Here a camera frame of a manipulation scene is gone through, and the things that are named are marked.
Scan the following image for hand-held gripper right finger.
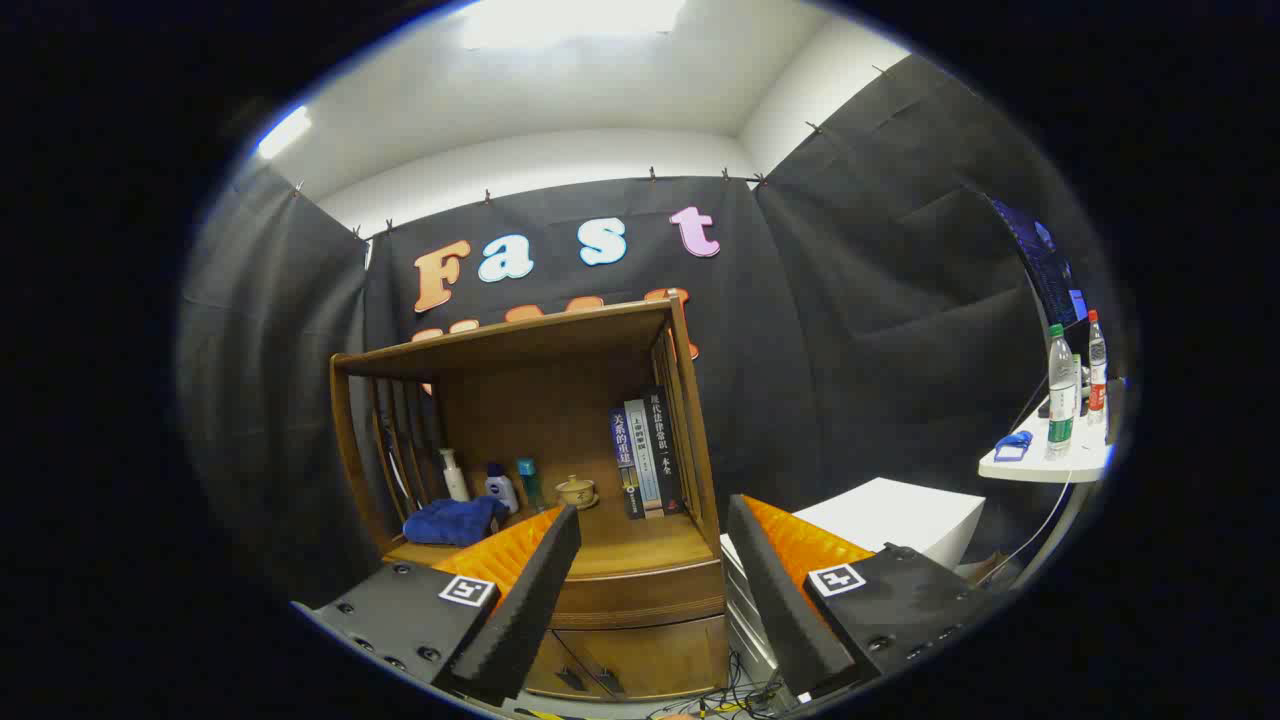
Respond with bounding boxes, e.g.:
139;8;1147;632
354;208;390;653
726;494;1013;703

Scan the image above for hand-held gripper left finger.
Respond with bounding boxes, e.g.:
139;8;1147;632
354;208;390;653
293;503;583;707

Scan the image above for wooden drawer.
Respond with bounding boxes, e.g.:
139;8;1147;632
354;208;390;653
548;558;728;633

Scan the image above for wooden countertop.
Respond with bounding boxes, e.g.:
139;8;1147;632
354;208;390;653
385;495;717;581

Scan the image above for white drawer unit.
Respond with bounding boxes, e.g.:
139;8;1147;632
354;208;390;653
720;477;987;691

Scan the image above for wooden cabinet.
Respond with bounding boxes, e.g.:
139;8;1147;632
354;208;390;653
330;290;731;701

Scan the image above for blue towel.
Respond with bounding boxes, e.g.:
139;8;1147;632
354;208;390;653
403;497;509;548

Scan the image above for white bottle blue cap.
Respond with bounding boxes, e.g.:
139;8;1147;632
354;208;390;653
485;462;520;515

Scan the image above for grey book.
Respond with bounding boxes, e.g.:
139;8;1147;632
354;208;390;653
625;398;665;518

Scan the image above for black book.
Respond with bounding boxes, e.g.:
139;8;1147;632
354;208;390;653
642;386;687;515

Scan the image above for white side table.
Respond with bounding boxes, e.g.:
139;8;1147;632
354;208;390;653
978;390;1119;591

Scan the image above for green label water bottle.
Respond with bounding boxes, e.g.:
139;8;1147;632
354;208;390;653
1046;323;1078;461

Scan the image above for red label water bottle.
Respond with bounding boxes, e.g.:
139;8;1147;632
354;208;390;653
1086;309;1108;425

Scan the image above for computer monitor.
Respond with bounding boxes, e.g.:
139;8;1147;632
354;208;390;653
985;195;1091;331

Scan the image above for ceiling light panel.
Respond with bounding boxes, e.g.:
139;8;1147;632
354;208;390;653
460;0;691;51
255;105;313;161

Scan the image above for tangled floor cables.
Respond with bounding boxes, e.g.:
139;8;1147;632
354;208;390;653
640;650;791;719

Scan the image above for white hanging cable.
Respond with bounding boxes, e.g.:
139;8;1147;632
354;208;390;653
980;475;1076;586

